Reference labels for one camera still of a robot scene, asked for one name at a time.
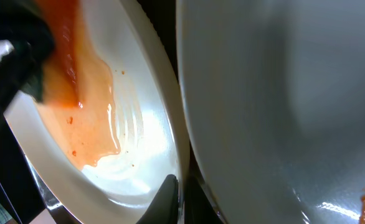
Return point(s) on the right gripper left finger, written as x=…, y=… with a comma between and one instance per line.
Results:
x=164, y=207

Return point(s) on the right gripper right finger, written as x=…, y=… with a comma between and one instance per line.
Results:
x=197, y=207

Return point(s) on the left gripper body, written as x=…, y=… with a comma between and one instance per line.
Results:
x=21, y=24

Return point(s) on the orange green scrub sponge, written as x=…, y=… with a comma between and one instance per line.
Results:
x=74, y=75

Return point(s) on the cream plate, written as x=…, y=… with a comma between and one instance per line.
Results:
x=105, y=165

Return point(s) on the pale blue plate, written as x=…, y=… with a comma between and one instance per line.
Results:
x=274, y=98

